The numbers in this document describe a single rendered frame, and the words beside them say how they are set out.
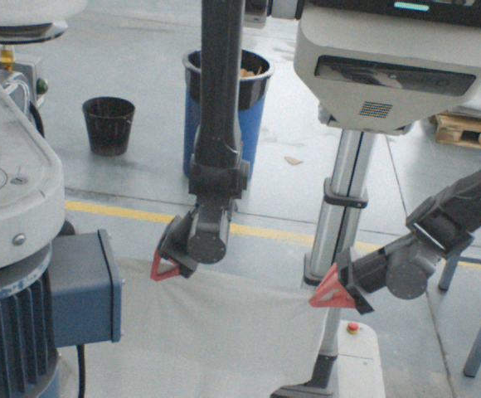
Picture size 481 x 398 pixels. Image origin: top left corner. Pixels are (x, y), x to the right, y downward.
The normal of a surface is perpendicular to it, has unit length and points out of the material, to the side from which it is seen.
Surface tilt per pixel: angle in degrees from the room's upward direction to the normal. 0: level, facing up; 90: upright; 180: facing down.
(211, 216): 8
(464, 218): 100
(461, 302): 0
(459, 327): 0
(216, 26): 109
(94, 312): 90
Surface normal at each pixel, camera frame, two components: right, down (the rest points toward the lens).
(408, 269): -0.27, 0.31
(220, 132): -0.10, 0.76
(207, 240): -0.07, 0.56
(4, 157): 0.11, -0.84
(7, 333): 0.70, 0.44
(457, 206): -0.48, 0.55
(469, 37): 0.03, -0.32
